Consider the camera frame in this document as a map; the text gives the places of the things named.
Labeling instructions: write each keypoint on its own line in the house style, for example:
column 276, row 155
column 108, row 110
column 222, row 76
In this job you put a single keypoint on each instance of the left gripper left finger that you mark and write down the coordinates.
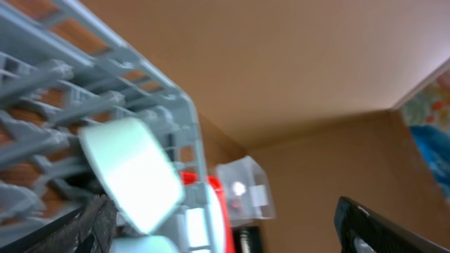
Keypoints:
column 90, row 228

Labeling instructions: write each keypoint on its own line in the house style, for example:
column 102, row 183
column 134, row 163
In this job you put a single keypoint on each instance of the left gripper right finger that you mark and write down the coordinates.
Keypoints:
column 360, row 229

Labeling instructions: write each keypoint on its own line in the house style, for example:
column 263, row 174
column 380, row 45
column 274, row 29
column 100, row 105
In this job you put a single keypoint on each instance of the light blue bowl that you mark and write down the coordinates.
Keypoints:
column 143, row 244

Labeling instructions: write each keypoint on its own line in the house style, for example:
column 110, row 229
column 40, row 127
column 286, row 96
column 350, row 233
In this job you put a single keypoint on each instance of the mint green bowl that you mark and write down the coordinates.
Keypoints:
column 134, row 171

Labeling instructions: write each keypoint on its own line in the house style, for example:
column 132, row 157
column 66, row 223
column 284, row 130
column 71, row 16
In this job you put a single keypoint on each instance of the red snack wrapper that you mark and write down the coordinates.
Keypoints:
column 236, row 205

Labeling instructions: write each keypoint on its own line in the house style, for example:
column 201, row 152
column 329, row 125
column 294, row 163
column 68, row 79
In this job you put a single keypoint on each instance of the grey dishwasher rack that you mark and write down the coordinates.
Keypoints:
column 63, row 69

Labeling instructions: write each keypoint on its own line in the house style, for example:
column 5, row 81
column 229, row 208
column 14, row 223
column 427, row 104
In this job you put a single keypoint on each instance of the red plastic tray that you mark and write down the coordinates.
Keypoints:
column 195, row 224

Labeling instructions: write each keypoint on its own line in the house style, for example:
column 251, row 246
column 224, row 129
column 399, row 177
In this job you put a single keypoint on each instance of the clear plastic bin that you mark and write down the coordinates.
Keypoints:
column 247, row 191

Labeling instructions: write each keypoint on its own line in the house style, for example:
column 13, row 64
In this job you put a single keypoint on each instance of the crumpled white tissue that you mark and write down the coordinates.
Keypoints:
column 238, row 188

